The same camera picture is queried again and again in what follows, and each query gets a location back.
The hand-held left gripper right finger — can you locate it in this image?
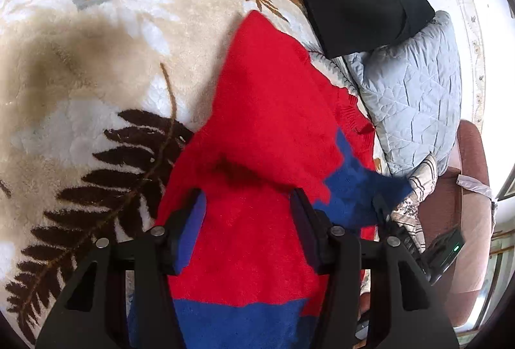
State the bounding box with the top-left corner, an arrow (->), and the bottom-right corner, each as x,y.
290,188 -> 459,349

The grey quilted pillow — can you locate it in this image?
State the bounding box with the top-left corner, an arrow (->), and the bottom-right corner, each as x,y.
344,10 -> 463,177

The striped floral quilt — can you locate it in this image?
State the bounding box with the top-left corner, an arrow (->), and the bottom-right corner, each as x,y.
388,154 -> 439,253

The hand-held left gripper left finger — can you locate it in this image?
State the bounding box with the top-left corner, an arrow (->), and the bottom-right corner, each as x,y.
35,188 -> 208,349

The leaf print fleece blanket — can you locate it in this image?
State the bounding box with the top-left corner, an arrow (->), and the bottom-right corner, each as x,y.
0,0 -> 363,345

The brown padded chair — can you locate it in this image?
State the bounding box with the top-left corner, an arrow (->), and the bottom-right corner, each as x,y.
418,120 -> 497,329

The red and blue sweater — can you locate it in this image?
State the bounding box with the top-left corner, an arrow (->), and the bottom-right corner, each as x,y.
128,10 -> 413,349

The grey cloth strap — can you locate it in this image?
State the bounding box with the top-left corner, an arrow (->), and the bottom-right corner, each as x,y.
458,174 -> 496,202

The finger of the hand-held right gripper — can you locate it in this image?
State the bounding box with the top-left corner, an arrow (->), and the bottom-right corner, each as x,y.
396,226 -> 426,265

